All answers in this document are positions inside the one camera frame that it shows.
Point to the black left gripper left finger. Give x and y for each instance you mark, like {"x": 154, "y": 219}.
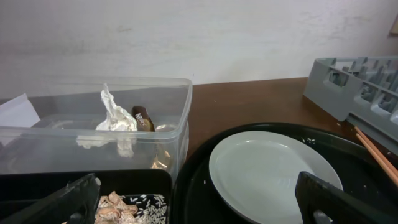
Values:
{"x": 76, "y": 202}

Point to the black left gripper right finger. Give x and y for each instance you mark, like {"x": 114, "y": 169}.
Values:
{"x": 321, "y": 202}

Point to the food scraps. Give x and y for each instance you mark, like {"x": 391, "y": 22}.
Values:
{"x": 136, "y": 209}

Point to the grey round plate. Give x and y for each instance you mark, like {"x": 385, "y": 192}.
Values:
{"x": 255, "y": 173}

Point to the wooden chopstick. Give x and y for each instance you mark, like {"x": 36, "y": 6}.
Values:
{"x": 378, "y": 152}
{"x": 384, "y": 166}

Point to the white tissue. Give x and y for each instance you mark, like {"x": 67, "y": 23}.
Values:
{"x": 117, "y": 119}

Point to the gold foil wrapper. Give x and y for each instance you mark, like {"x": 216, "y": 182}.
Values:
{"x": 162, "y": 158}

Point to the grey dishwasher rack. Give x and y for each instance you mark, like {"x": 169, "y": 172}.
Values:
{"x": 362, "y": 91}

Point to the rectangular black tray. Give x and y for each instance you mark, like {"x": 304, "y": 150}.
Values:
{"x": 123, "y": 182}

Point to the clear plastic bin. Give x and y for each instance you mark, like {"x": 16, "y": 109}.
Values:
{"x": 65, "y": 124}

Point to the round black tray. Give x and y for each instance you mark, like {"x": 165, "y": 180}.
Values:
{"x": 195, "y": 200}

